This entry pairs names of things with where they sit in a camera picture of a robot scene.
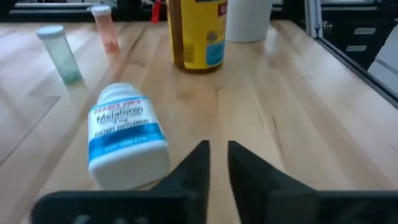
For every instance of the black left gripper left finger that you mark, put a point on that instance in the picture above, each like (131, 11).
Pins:
(192, 180)

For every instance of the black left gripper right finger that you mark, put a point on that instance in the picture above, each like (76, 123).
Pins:
(258, 193)

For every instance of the white melatonin bottle blue label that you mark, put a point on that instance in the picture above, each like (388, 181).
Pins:
(124, 137)

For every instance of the amber bottle yellow cap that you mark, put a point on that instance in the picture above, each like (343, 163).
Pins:
(199, 37)

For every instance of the red plastic vial white cap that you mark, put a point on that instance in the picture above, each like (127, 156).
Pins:
(107, 34)

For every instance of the artificial green plant white pot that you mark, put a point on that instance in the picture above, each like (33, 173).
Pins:
(248, 21)

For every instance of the black drawer cabinet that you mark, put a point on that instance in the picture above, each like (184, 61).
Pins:
(342, 40)

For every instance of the green plastic vial white cap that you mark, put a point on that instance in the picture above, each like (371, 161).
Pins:
(62, 59)

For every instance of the silver aluminium extrusion post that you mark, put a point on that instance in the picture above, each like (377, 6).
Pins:
(312, 18)

